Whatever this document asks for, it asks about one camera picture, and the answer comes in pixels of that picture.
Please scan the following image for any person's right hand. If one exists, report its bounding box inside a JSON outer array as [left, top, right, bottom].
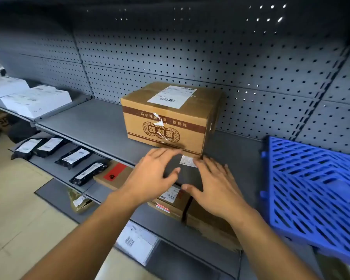
[[181, 156, 259, 229]]

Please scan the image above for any person's left hand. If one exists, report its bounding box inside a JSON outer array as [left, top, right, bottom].
[[112, 147, 183, 213]]

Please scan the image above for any brown box red striped sticker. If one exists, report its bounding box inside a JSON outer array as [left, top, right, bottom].
[[147, 185, 193, 222]]

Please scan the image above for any brown box red label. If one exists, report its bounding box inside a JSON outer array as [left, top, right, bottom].
[[93, 159, 135, 191]]

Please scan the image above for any brown taped cardboard box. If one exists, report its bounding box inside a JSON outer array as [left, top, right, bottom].
[[182, 196, 243, 252]]

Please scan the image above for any large printed cardboard box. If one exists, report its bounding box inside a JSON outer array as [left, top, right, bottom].
[[120, 81, 222, 158]]

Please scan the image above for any black mailer bag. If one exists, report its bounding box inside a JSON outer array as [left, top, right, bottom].
[[54, 146, 95, 170], [69, 159, 111, 187], [11, 138, 46, 161], [33, 136, 68, 159]]

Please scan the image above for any white box barcode label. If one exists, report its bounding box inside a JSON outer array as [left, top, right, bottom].
[[114, 220, 160, 267]]

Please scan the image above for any grey metal shelving unit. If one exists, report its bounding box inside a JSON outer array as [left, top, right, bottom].
[[0, 0, 350, 280]]

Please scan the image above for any small gold packet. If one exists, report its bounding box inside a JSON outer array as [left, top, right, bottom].
[[68, 188, 95, 214]]

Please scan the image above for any blue plastic pallet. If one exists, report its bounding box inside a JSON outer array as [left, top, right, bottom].
[[259, 135, 350, 270]]

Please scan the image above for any small white labelled box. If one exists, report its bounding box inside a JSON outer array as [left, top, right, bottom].
[[16, 89, 72, 119], [0, 85, 58, 113]]

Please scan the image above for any large white box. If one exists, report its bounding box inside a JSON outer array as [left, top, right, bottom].
[[0, 76, 30, 100]]

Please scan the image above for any person's left forearm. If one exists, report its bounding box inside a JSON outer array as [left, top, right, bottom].
[[19, 191, 145, 280]]

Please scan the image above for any person's right forearm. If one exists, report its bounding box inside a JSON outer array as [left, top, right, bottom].
[[230, 208, 320, 280]]

